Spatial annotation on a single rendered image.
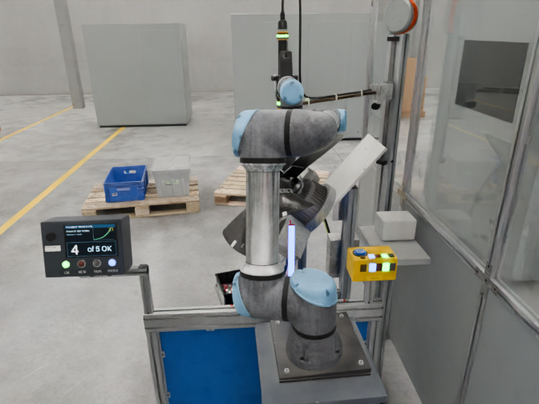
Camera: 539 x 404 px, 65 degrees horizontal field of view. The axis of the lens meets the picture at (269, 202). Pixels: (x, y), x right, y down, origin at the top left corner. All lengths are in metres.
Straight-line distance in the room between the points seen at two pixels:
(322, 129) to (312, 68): 6.22
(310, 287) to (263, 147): 0.36
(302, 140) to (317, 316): 0.43
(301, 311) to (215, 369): 0.82
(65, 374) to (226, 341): 1.36
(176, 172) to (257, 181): 3.55
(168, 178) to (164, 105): 4.45
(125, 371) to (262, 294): 1.78
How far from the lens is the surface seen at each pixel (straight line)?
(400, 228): 2.14
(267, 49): 7.14
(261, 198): 1.04
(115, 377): 2.74
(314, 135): 1.01
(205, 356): 1.79
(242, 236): 1.88
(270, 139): 1.01
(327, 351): 1.14
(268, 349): 1.25
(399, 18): 2.18
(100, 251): 1.51
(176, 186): 4.64
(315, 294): 1.04
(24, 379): 2.95
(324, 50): 7.25
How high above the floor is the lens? 1.83
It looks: 22 degrees down
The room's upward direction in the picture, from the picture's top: 1 degrees counter-clockwise
